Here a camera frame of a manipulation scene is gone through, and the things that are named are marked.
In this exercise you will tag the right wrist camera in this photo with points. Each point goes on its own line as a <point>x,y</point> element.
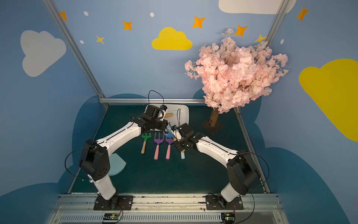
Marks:
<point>176,133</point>

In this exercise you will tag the light blue hand rake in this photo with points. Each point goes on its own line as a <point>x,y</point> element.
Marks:
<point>182,154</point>

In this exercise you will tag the green rake wooden handle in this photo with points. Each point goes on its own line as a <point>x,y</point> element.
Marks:
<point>146,137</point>

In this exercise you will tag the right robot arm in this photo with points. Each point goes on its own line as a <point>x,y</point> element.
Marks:
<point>250,169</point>

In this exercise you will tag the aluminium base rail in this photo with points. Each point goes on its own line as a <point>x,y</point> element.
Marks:
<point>78,208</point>

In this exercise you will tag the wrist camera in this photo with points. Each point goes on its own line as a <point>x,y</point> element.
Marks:
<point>176,133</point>
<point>155,111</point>

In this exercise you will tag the wooden handle tool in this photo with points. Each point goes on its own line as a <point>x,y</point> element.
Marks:
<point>169,115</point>

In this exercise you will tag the light blue round plate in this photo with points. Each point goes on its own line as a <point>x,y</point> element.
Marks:
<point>117,164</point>

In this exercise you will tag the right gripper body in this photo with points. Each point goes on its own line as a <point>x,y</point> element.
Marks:
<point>182,138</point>

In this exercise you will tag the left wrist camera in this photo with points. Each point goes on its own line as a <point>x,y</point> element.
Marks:
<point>155,111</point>

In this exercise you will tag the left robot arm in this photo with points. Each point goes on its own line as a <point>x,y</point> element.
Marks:
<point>87,157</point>

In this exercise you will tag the purple fork pink handle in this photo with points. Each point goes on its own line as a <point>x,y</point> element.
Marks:
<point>170,141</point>
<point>158,139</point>

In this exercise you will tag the aluminium back frame bar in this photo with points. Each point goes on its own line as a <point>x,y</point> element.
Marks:
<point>145,101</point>

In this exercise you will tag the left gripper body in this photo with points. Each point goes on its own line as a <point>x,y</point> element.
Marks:
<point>161,124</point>

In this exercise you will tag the white plastic storage box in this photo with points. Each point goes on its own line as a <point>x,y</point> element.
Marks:
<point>181,115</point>

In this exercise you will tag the dark blue fork yellow handle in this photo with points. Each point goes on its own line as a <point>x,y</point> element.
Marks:
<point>168,132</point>

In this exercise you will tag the pink blossom artificial tree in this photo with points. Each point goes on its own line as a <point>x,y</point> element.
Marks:
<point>234,76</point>

